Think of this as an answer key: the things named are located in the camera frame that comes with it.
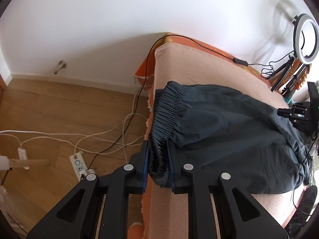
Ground orange patterned bedsheet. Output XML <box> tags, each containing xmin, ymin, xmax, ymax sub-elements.
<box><xmin>120</xmin><ymin>32</ymin><xmax>282</xmax><ymax>239</ymax></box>

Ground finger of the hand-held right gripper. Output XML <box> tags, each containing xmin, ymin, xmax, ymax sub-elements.
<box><xmin>289</xmin><ymin>115</ymin><xmax>312</xmax><ymax>133</ymax></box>
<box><xmin>277</xmin><ymin>102</ymin><xmax>311</xmax><ymax>117</ymax></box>

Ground black folded tripod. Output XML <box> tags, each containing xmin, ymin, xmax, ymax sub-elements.
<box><xmin>282</xmin><ymin>63</ymin><xmax>311</xmax><ymax>97</ymax></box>

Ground wooden door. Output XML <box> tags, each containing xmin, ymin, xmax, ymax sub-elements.
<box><xmin>0</xmin><ymin>75</ymin><xmax>7</xmax><ymax>100</ymax></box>

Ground wooden bar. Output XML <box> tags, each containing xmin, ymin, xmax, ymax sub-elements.
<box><xmin>0</xmin><ymin>155</ymin><xmax>50</xmax><ymax>171</ymax></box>

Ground white cable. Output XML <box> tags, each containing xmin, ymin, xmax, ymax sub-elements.
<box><xmin>0</xmin><ymin>129</ymin><xmax>146</xmax><ymax>155</ymax></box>
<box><xmin>74</xmin><ymin>90</ymin><xmax>146</xmax><ymax>155</ymax></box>

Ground black cable with inline switch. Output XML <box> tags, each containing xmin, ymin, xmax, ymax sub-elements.
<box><xmin>88</xmin><ymin>35</ymin><xmax>297</xmax><ymax>172</ymax></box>

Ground thin black cable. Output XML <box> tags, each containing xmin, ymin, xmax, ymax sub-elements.
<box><xmin>290</xmin><ymin>139</ymin><xmax>314</xmax><ymax>216</ymax></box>

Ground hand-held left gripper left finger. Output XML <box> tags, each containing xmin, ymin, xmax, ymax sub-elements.
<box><xmin>26</xmin><ymin>140</ymin><xmax>150</xmax><ymax>239</ymax></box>

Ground ring light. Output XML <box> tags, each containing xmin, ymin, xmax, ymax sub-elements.
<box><xmin>293</xmin><ymin>14</ymin><xmax>319</xmax><ymax>64</ymax></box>

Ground dark fuzzy cloth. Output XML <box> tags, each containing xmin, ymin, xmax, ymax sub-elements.
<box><xmin>284</xmin><ymin>185</ymin><xmax>318</xmax><ymax>239</ymax></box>

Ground dark blue pants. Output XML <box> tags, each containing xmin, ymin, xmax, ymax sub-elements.
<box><xmin>146</xmin><ymin>81</ymin><xmax>312</xmax><ymax>195</ymax></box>

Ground beige fleece blanket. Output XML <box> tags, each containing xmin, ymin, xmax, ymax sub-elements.
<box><xmin>147</xmin><ymin>42</ymin><xmax>304</xmax><ymax>239</ymax></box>

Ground white power strip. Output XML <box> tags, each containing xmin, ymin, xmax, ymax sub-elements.
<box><xmin>17</xmin><ymin>148</ymin><xmax>28</xmax><ymax>170</ymax></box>
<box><xmin>69</xmin><ymin>153</ymin><xmax>88</xmax><ymax>180</ymax></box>

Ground metal door stopper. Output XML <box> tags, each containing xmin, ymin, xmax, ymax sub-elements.
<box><xmin>53</xmin><ymin>60</ymin><xmax>67</xmax><ymax>74</ymax></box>

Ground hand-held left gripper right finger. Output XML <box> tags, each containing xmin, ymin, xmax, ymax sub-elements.
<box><xmin>166</xmin><ymin>141</ymin><xmax>291</xmax><ymax>239</ymax></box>

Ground black tripod legs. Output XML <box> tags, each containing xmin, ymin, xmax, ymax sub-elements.
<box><xmin>270</xmin><ymin>55</ymin><xmax>296</xmax><ymax>92</ymax></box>

